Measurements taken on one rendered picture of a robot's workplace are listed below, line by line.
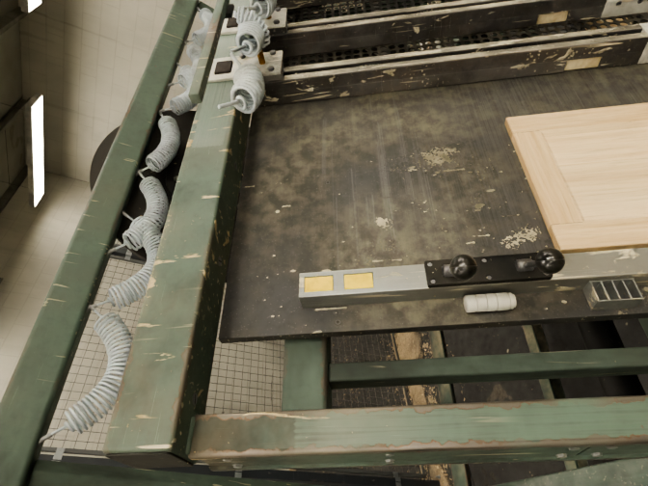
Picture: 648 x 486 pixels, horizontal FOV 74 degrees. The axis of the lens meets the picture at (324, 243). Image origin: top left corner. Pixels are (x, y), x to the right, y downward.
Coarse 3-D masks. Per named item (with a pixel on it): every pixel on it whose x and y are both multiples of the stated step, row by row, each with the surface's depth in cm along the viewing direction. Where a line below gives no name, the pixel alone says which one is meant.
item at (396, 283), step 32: (576, 256) 72; (608, 256) 72; (640, 256) 71; (384, 288) 73; (416, 288) 73; (448, 288) 72; (480, 288) 72; (512, 288) 73; (544, 288) 73; (576, 288) 73
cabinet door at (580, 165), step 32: (512, 128) 96; (544, 128) 94; (576, 128) 93; (608, 128) 92; (640, 128) 91; (544, 160) 89; (576, 160) 88; (608, 160) 87; (640, 160) 86; (544, 192) 84; (576, 192) 83; (608, 192) 82; (640, 192) 81; (576, 224) 79; (608, 224) 78; (640, 224) 77
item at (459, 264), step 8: (456, 256) 62; (464, 256) 61; (448, 264) 73; (456, 264) 61; (464, 264) 61; (472, 264) 61; (448, 272) 72; (456, 272) 61; (464, 272) 61; (472, 272) 61; (464, 280) 62
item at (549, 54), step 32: (576, 32) 105; (608, 32) 104; (640, 32) 104; (256, 64) 109; (320, 64) 111; (352, 64) 110; (384, 64) 108; (416, 64) 106; (448, 64) 106; (480, 64) 106; (512, 64) 106; (544, 64) 106; (608, 64) 106; (288, 96) 113; (320, 96) 113
